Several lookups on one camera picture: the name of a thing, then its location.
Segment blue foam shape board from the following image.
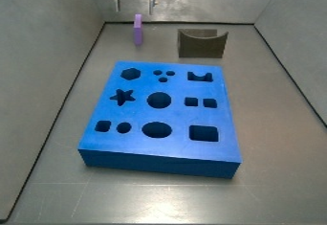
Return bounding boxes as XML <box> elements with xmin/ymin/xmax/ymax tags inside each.
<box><xmin>77</xmin><ymin>61</ymin><xmax>241</xmax><ymax>179</ymax></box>

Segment black curved holder stand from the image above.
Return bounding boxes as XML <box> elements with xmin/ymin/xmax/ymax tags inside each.
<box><xmin>177</xmin><ymin>29</ymin><xmax>228</xmax><ymax>58</ymax></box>

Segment purple double-square block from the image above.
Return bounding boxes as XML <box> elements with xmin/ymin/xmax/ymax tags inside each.
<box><xmin>133</xmin><ymin>13</ymin><xmax>142</xmax><ymax>45</ymax></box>

